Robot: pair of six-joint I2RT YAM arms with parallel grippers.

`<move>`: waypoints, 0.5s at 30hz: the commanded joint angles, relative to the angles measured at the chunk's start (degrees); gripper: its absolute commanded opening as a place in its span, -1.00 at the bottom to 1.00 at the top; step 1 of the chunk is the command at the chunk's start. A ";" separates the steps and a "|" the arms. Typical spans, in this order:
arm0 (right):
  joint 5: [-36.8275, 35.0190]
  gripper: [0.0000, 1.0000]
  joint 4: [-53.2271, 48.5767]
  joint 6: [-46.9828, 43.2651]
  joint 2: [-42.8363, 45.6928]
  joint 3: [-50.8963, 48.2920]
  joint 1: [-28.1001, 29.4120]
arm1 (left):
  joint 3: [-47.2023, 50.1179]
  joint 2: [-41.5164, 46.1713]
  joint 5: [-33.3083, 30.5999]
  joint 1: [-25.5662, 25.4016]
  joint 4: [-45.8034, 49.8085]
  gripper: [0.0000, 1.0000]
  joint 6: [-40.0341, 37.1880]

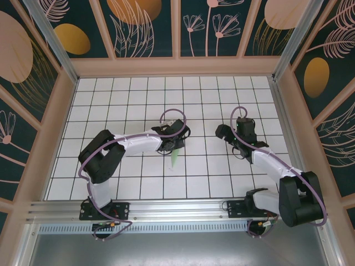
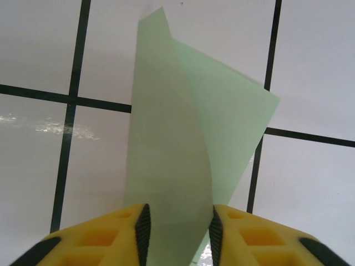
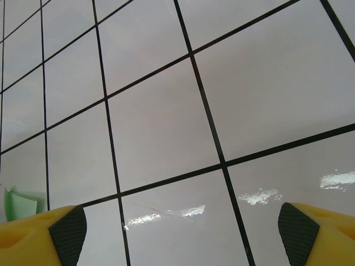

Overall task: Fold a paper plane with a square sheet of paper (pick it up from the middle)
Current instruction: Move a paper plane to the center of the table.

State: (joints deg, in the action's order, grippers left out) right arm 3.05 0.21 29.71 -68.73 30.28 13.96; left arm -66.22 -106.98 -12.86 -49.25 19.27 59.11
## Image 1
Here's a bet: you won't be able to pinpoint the grey metal sheet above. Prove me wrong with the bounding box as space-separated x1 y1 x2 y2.
18 220 342 266

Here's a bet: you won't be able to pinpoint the wall panel large pink oval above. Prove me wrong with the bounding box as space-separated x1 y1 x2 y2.
0 0 62 125

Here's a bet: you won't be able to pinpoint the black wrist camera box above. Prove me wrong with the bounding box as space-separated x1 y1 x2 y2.
236 116 256 142
168 119 187 139

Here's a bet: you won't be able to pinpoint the wall panel big orange circle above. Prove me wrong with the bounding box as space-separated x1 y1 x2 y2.
94 0 178 59

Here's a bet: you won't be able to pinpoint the wall panel pink flowers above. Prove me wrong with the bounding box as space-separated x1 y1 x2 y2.
179 0 257 58

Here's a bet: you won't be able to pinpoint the long aluminium mounting rail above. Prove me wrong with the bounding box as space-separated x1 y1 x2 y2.
26 196 329 222

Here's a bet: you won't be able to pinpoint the wall panel pink oval gold lines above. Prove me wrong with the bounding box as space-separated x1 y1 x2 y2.
243 0 308 58

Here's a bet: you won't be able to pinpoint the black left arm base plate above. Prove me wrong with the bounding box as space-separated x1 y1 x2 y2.
79 201 131 222

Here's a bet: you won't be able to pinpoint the wall panel orange oval pink leaf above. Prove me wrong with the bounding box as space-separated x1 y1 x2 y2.
290 0 355 121

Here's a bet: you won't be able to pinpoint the light green paper sheet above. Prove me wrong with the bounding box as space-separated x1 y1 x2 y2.
169 148 180 170

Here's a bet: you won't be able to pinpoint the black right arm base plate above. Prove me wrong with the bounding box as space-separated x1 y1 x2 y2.
226 199 278 219

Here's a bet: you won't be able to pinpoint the slotted grey cable duct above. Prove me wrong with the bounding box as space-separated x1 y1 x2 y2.
38 223 250 234

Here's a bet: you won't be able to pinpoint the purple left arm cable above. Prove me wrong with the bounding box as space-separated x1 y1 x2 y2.
78 108 188 242

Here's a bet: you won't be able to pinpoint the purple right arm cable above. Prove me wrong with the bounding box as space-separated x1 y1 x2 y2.
230 106 328 239

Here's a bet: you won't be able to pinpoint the wall panel pink leaf outlines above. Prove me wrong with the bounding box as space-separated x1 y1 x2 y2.
313 93 355 199

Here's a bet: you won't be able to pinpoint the wall panel small orange oval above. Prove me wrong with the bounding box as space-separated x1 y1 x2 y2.
41 0 116 59

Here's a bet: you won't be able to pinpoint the wall panel single pink flower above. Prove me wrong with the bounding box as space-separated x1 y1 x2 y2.
0 83 42 202

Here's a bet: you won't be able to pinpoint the aluminium side rail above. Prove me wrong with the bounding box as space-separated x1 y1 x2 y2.
268 77 309 180

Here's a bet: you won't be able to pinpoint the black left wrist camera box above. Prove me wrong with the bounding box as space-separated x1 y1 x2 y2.
168 119 187 139

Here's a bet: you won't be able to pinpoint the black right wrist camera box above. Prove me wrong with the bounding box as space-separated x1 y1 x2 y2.
236 116 256 142

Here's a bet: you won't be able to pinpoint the aluminium corner post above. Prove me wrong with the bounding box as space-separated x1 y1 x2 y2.
271 0 325 83
22 0 80 84

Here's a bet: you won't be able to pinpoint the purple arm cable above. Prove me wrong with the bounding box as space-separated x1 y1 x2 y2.
230 106 328 239
78 108 188 242

